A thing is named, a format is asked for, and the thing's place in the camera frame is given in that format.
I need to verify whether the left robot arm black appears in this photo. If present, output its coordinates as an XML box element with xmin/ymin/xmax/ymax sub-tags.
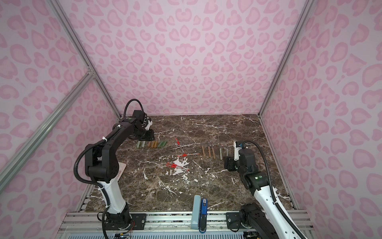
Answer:
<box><xmin>73</xmin><ymin>108</ymin><xmax>155</xmax><ymax>239</ymax></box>

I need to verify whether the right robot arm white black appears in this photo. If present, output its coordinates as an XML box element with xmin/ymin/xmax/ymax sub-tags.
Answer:
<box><xmin>224</xmin><ymin>140</ymin><xmax>306</xmax><ymax>239</ymax></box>

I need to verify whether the red gel pen pair upper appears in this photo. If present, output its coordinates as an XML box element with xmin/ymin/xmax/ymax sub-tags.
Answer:
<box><xmin>166</xmin><ymin>162</ymin><xmax>190</xmax><ymax>170</ymax></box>

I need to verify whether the red gel pen pair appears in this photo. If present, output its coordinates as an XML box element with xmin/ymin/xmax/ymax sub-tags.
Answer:
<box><xmin>167</xmin><ymin>164</ymin><xmax>190</xmax><ymax>172</ymax></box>
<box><xmin>166</xmin><ymin>162</ymin><xmax>190</xmax><ymax>170</ymax></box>

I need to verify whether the red gel pen pair lower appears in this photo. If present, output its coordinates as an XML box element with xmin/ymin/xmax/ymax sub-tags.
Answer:
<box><xmin>167</xmin><ymin>164</ymin><xmax>190</xmax><ymax>172</ymax></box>

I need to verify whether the single red gel pen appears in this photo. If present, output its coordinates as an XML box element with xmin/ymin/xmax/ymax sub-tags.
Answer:
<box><xmin>178</xmin><ymin>153</ymin><xmax>200</xmax><ymax>157</ymax></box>

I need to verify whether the pink calculator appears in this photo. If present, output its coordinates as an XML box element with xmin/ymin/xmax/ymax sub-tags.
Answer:
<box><xmin>116</xmin><ymin>162</ymin><xmax>126</xmax><ymax>181</ymax></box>

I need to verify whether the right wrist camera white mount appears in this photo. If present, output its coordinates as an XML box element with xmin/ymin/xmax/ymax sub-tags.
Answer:
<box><xmin>233</xmin><ymin>141</ymin><xmax>243</xmax><ymax>161</ymax></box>

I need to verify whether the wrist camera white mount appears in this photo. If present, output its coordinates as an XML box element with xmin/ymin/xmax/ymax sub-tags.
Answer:
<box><xmin>143</xmin><ymin>117</ymin><xmax>153</xmax><ymax>130</ymax></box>
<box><xmin>233</xmin><ymin>141</ymin><xmax>243</xmax><ymax>161</ymax></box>

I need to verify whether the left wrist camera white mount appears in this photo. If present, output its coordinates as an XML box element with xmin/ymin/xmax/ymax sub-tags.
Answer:
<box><xmin>143</xmin><ymin>117</ymin><xmax>153</xmax><ymax>130</ymax></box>

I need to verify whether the blue grey camera mount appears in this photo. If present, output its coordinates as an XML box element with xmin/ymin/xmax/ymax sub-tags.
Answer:
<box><xmin>191</xmin><ymin>195</ymin><xmax>209</xmax><ymax>234</ymax></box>

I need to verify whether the aluminium frame corner post left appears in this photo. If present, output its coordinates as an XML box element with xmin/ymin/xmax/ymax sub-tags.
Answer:
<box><xmin>46</xmin><ymin>0</ymin><xmax>122</xmax><ymax>119</ymax></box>

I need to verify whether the aluminium frame corner post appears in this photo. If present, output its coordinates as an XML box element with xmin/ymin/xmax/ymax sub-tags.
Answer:
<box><xmin>46</xmin><ymin>0</ymin><xmax>122</xmax><ymax>119</ymax></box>
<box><xmin>258</xmin><ymin>0</ymin><xmax>317</xmax><ymax>118</ymax></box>

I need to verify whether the aluminium diagonal frame bar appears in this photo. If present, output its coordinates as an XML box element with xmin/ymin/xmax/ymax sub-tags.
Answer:
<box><xmin>1</xmin><ymin>71</ymin><xmax>94</xmax><ymax>192</ymax></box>

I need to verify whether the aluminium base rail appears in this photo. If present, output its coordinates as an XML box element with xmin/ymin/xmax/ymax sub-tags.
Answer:
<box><xmin>56</xmin><ymin>209</ymin><xmax>314</xmax><ymax>239</ymax></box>

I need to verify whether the aluminium frame corner post right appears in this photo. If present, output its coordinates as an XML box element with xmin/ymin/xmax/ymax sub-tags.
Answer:
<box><xmin>258</xmin><ymin>0</ymin><xmax>317</xmax><ymax>118</ymax></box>

